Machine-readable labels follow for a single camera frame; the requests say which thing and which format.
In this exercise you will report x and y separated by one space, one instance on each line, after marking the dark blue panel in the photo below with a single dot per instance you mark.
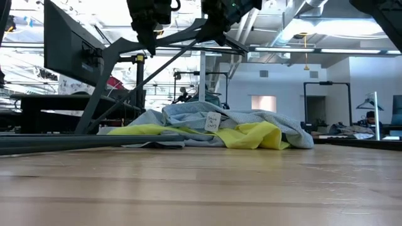
397 106

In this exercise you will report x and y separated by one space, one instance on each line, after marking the teal hanging garment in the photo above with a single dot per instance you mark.
210 98

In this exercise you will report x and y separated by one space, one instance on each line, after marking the white pole stand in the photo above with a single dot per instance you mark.
377 125

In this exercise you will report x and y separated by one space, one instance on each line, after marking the white handwritten paper tag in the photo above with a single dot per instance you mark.
213 121

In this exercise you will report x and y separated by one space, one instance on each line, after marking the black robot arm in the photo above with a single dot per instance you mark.
314 127
182 98

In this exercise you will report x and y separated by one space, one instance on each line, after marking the grey wall vent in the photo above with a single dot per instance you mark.
264 74
313 74

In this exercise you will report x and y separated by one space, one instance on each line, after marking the black ceiling-hung device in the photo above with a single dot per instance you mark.
11 23

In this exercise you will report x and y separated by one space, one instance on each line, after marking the grey clothes pile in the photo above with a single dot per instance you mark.
348 129

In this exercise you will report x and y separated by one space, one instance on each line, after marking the black computer monitor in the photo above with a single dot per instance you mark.
69 47

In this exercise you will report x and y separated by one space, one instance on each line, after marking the light grey clothes hanger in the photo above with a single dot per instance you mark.
369 105

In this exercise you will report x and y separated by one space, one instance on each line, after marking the black metal frame rack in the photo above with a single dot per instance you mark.
326 84

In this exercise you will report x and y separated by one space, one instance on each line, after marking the black clothes rack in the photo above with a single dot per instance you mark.
216 73

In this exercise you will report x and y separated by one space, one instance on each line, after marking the black table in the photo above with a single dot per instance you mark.
361 144

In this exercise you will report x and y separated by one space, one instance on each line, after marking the blue patterned button shirt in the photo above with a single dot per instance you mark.
267 120

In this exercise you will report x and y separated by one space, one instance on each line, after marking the silver rack pole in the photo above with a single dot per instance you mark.
202 72

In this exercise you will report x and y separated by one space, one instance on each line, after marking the black clothes hanger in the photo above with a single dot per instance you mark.
235 44

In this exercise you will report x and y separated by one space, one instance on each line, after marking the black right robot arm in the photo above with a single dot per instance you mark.
386 15

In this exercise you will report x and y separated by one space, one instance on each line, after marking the lit doorway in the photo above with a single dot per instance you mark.
264 103

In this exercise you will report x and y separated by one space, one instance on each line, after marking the yellow hanging pendant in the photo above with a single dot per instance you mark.
306 67

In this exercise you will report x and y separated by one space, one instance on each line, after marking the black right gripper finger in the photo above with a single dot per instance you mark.
221 38
207 35

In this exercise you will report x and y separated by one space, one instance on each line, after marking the person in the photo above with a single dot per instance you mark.
370 116

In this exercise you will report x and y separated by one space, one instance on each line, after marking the dark grey desk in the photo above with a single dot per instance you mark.
47 100

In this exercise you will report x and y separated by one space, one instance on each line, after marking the yellow t-shirt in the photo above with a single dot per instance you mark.
251 135

